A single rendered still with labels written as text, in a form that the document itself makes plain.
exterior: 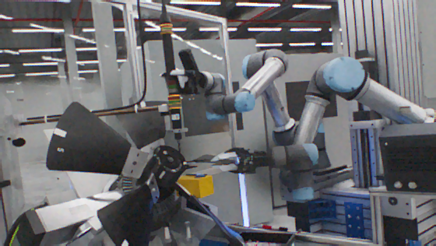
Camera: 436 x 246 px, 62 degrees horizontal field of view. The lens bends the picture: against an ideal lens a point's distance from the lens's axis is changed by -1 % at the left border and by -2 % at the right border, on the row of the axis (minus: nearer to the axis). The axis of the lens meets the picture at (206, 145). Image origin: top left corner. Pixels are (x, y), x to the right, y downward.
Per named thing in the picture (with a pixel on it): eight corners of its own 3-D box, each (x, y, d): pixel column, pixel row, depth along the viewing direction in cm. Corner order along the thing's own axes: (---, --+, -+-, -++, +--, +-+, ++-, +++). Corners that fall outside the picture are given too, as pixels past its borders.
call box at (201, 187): (176, 199, 178) (174, 177, 177) (190, 195, 185) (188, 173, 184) (201, 202, 167) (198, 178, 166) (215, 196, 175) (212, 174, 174)
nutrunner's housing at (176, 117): (171, 140, 126) (156, 5, 123) (174, 139, 130) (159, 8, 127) (183, 138, 126) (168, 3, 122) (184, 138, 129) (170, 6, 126)
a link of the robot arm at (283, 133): (301, 152, 188) (261, 57, 164) (276, 152, 198) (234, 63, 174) (309, 138, 195) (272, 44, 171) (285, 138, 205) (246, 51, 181)
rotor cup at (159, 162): (148, 205, 116) (167, 180, 109) (125, 170, 122) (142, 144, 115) (180, 195, 127) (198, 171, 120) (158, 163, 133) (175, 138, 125)
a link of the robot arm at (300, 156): (320, 168, 123) (318, 142, 123) (287, 171, 124) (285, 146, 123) (314, 165, 131) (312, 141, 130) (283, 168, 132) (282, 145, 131)
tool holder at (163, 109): (159, 134, 125) (156, 105, 124) (164, 133, 132) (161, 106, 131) (186, 131, 124) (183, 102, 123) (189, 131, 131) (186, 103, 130)
